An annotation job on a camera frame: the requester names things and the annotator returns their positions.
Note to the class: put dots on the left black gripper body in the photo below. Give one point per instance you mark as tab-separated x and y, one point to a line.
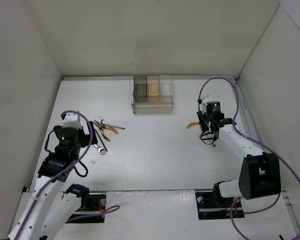
85	136

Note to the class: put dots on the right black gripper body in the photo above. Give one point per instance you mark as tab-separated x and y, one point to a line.
205	125

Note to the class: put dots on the yellow handled needle-nose pliers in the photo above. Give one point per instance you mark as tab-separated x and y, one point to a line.
102	127

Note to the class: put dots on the silver ratchet wrench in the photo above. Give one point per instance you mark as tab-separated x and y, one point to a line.
100	149

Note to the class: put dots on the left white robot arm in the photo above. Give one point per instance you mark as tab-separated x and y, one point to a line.
38	222

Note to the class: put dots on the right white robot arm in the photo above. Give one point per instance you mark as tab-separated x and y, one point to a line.
260	171

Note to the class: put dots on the dark hex key on table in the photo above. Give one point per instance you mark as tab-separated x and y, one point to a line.
116	127

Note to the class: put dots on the clear small plastic bin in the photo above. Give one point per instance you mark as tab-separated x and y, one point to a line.
166	85

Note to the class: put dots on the clear long plastic bin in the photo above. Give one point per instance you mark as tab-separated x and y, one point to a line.
153	105

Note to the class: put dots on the amber plastic bin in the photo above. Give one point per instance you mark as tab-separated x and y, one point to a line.
153	88

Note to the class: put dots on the grey smoked plastic bin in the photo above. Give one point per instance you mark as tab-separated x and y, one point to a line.
140	88

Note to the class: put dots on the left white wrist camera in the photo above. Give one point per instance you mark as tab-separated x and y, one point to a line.
71	119

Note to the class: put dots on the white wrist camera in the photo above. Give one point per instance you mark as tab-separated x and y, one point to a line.
205	104
71	119

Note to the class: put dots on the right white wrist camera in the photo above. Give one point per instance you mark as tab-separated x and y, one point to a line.
205	104

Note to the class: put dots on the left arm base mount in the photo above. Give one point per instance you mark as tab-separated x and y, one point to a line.
96	204

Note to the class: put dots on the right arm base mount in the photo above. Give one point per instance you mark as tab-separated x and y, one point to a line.
211	206

